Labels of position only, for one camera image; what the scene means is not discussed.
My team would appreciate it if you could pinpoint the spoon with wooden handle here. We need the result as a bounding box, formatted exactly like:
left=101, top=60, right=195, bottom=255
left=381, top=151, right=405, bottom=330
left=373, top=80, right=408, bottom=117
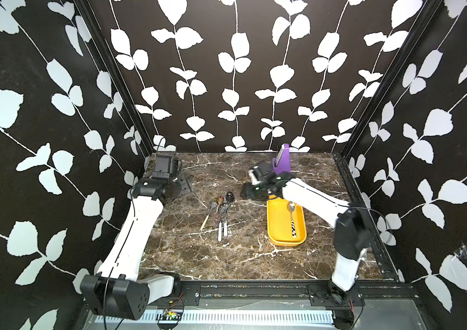
left=200, top=202, right=218, bottom=231

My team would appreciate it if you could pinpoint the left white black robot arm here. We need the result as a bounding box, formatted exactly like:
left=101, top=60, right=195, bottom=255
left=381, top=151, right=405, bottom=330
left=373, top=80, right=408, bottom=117
left=80, top=155, right=190, bottom=320

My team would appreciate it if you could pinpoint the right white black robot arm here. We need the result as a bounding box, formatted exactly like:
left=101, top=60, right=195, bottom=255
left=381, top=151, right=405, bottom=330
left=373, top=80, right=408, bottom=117
left=240, top=162, right=371, bottom=305

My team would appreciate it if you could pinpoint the black front mounting rail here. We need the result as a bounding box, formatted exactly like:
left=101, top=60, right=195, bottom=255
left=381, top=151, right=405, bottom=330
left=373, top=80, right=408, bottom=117
left=172, top=279, right=419, bottom=309

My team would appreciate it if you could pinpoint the purple plastic stand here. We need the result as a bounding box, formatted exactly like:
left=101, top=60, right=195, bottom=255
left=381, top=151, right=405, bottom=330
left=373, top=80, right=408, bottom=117
left=273, top=144, right=291, bottom=175

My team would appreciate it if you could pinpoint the yellow plastic storage box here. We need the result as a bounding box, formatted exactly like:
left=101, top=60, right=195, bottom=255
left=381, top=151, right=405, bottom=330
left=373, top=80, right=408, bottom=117
left=266, top=198, right=307, bottom=247

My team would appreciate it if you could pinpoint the black round spoon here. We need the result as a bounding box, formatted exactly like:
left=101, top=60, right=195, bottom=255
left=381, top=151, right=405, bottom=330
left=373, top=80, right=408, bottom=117
left=225, top=191, right=235, bottom=204

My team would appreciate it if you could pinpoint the spoon with patterned handle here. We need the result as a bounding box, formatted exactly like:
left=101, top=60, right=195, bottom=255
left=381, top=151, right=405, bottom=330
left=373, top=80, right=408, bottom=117
left=287, top=202, right=297, bottom=238

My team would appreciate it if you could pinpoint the white perforated strip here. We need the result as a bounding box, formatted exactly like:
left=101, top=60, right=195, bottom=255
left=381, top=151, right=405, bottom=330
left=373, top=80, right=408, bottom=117
left=94, top=309, right=335, bottom=327

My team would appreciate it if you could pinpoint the small green circuit board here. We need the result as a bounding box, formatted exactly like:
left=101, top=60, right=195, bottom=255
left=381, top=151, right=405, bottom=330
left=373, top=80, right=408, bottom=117
left=157, top=309, right=183, bottom=323

